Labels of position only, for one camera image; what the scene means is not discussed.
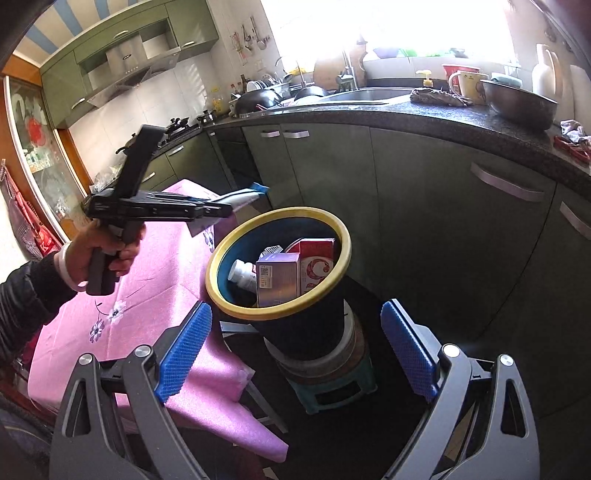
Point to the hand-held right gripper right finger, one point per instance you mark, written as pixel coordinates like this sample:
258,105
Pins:
411,348

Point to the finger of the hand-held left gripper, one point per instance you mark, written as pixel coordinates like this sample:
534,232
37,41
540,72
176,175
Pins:
198,212
184,201

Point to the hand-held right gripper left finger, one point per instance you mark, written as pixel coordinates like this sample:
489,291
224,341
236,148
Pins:
184,350

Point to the white pill bottle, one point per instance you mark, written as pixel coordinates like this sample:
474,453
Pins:
242,274

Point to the purple translucent box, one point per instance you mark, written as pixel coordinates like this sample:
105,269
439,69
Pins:
277,281

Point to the blue bin with yellow rim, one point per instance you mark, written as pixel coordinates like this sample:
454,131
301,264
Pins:
304,330

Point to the red and white carton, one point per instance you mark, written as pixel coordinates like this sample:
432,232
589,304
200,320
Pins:
316,267

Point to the person's left forearm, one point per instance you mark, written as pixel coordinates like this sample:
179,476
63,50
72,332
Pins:
27,304

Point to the person's left hand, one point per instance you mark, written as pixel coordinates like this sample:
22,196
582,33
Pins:
85,251

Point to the clear plastic bags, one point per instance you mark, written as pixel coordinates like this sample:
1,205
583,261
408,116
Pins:
104,182

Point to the round metal tin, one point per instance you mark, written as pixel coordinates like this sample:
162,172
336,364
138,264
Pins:
353,346

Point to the pink floral tablecloth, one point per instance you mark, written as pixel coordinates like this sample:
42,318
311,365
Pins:
152,286

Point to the green plastic stool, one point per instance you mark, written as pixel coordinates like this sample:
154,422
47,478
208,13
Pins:
341,397

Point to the small black pot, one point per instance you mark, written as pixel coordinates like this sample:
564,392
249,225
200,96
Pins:
206,117

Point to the printed glass sliding door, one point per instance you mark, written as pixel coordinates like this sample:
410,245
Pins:
41,152

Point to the steel range hood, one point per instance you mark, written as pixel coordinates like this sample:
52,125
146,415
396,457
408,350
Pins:
131,74

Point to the red checked apron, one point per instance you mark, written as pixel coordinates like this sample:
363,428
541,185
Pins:
27,221

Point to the large black wok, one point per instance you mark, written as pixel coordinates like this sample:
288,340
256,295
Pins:
256,102

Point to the cluster of condiment bottles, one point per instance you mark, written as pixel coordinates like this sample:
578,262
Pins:
236,86

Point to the dish rack with plates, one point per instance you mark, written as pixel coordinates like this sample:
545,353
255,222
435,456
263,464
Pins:
270,84

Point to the black pan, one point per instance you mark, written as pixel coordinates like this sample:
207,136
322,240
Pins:
308,92

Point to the hanging kitchen utensils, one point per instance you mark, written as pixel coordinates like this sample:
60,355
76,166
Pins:
249,39

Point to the wooden cutting board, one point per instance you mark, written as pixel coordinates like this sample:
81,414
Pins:
332,64

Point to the steel sink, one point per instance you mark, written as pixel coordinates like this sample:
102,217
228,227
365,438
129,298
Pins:
364,96

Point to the steel faucet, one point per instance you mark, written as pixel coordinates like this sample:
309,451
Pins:
347,74

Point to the dark stone countertop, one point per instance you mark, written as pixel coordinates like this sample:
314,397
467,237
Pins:
415,113

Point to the brown dish cloth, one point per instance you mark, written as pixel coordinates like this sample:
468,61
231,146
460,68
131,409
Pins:
438,97

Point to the yellow soap pump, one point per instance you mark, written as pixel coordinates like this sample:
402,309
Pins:
425,78

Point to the steel mixing bowl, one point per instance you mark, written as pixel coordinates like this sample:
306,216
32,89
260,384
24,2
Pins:
519,106

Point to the white mug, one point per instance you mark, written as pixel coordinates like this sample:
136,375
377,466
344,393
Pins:
468,87

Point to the bright window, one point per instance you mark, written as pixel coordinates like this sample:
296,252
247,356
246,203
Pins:
392,27

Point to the red mug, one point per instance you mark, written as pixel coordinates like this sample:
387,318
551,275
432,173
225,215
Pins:
457,70

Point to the white jug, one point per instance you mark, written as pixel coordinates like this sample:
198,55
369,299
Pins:
547,69

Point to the green wall cabinets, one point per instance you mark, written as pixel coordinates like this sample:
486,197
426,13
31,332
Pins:
69,78

